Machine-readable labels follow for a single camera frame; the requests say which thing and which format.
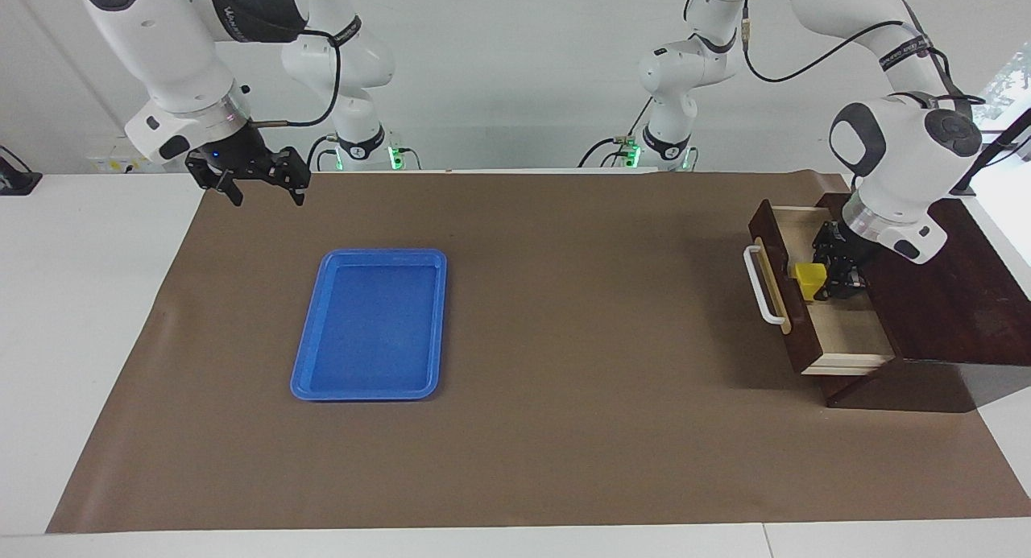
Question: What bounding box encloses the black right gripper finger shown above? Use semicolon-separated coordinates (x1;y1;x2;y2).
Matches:
185;151;244;208
270;146;312;208

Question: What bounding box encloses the yellow cube block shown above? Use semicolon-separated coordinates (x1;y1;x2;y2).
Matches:
793;262;829;303

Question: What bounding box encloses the dark wood drawer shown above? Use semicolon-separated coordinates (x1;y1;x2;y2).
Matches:
743;199;896;376

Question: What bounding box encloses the white drawer handle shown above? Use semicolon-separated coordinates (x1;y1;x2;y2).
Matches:
743;244;790;326

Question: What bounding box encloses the dark wood drawer cabinet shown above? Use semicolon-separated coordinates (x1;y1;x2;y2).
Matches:
814;192;1031;410

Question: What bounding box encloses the blue plastic tray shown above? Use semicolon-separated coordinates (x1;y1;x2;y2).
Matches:
290;248;448;403

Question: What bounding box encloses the bright window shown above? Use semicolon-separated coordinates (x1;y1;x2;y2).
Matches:
971;47;1031;136

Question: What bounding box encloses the brown paper table mat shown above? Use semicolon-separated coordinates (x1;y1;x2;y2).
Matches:
46;170;1031;535

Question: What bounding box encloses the black arm base cable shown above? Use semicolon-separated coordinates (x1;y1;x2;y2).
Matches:
578;137;625;169
304;135;339;172

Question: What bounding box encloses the white wall socket box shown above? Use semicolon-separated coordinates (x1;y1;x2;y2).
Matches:
87;139;162;174

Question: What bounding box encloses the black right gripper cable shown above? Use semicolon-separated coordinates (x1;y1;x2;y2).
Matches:
242;27;343;130

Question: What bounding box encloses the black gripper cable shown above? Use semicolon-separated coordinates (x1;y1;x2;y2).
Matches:
242;27;343;130
683;0;988;108

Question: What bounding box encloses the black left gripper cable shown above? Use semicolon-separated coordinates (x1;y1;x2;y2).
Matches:
683;0;988;108

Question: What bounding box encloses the black camera stand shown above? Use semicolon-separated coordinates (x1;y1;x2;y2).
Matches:
950;107;1031;196

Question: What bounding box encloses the black clamp mount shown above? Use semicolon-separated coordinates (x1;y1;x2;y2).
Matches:
0;146;43;196

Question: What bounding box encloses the thin black base cable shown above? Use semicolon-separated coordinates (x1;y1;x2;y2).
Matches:
624;99;654;140

